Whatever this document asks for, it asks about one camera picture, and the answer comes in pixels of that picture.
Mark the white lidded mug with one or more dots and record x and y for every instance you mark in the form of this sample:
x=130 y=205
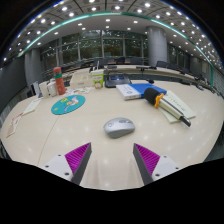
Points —
x=52 y=89

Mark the blue and white book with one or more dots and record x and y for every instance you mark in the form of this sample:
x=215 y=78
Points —
x=131 y=90

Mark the beige cardboard box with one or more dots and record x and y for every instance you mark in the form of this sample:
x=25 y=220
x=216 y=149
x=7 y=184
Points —
x=80 y=80

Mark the long curved conference desk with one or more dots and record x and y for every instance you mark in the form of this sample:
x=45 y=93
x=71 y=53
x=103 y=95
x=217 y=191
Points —
x=160 y=71

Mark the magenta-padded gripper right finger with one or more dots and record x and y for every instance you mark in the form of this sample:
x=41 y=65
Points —
x=146 y=157

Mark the white booklet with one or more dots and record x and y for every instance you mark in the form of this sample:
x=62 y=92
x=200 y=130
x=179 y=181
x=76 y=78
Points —
x=181 y=105

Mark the round teal cartoon mouse pad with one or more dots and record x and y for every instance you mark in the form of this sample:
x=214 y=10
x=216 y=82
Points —
x=63 y=106

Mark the black conference microphone console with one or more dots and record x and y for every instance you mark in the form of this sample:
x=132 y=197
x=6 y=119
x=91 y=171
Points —
x=116 y=81

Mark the red and white leaflet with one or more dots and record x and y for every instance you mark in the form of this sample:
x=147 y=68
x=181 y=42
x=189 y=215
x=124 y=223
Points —
x=15 y=125

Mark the colourful sticker sheet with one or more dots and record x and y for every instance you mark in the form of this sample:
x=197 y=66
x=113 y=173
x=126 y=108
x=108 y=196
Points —
x=78 y=91

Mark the ceiling lights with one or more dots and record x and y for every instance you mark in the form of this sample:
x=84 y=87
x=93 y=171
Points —
x=107 y=20

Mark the red thermos bottle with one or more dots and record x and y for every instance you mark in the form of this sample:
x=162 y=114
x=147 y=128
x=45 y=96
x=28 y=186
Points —
x=60 y=83

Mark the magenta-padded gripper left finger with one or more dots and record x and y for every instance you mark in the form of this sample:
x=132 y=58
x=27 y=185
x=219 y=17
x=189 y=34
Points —
x=78 y=156

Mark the silver computer mouse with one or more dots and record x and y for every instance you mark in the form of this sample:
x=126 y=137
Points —
x=118 y=127

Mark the white paper cup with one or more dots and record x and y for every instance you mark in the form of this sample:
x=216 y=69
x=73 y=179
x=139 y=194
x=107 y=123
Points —
x=44 y=90

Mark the dark office chairs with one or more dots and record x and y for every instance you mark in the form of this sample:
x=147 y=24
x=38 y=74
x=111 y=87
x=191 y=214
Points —
x=161 y=64

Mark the printed paper cup with straw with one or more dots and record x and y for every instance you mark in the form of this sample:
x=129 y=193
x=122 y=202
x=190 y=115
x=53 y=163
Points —
x=97 y=80

